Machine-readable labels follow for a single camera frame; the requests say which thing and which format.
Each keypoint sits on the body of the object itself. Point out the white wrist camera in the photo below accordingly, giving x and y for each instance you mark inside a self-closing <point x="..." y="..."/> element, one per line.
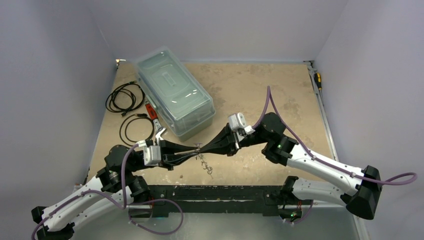
<point x="237" y="124"/>
<point x="151" y="152"/>

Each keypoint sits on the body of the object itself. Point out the clear plastic storage box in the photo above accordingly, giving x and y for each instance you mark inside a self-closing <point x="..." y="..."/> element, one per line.
<point x="175" y="94"/>

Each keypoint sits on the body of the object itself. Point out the yellow black screwdriver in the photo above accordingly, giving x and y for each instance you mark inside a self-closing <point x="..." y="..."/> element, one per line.
<point x="318" y="81"/>

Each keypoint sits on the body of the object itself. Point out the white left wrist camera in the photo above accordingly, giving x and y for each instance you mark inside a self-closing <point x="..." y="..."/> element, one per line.
<point x="151" y="152"/>

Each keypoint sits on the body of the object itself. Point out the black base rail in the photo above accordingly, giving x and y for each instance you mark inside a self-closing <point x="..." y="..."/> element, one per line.
<point x="267" y="200"/>

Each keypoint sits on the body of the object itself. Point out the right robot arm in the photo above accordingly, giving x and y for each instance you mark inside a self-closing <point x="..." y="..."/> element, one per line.
<point x="352" y="187"/>

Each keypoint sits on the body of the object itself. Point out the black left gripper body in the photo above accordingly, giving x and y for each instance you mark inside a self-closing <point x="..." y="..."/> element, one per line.
<point x="164" y="164"/>

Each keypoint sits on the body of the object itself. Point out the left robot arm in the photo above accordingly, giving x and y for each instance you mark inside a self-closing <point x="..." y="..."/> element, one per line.
<point x="114" y="186"/>

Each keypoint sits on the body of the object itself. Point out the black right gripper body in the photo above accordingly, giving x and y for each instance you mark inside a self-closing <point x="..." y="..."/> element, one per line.
<point x="231" y="140"/>

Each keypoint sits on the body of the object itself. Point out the red handled adjustable wrench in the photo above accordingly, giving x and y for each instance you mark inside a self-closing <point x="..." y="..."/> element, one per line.
<point x="159" y="129"/>

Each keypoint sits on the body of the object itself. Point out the metal key organizer plate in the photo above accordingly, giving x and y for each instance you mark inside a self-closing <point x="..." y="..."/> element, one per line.
<point x="204" y="164"/>

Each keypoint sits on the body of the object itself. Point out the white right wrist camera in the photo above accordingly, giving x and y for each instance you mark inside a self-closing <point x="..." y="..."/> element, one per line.
<point x="237" y="124"/>

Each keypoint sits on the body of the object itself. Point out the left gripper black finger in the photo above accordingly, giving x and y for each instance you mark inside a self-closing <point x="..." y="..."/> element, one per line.
<point x="171" y="147"/>
<point x="177" y="159"/>

